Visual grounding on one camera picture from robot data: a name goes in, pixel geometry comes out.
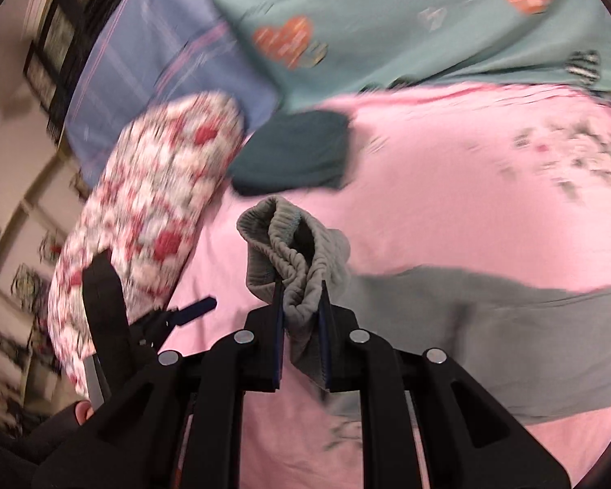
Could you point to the black wall frame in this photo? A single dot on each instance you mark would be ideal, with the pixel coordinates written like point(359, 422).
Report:
point(63, 35)

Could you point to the teal heart print pillow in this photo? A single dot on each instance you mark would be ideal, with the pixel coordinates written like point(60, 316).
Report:
point(412, 25)

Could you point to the floral quilted pillow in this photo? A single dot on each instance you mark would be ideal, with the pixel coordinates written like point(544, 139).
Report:
point(147, 214)

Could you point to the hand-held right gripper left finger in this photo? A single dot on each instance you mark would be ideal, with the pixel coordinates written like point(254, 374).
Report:
point(278, 336)

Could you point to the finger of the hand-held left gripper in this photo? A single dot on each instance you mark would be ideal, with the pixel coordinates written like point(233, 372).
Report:
point(193, 311)

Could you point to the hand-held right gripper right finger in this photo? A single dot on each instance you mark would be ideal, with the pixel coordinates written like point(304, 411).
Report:
point(326, 336)

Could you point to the pink floral bed sheet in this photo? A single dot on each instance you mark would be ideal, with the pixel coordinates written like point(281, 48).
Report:
point(438, 188)

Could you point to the dark green folded pants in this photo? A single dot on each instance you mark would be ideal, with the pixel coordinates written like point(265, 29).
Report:
point(295, 153)

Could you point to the grey pants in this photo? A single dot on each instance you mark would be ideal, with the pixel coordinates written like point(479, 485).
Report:
point(489, 336)

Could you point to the person's left hand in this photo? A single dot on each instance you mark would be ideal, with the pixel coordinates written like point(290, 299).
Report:
point(84, 411)

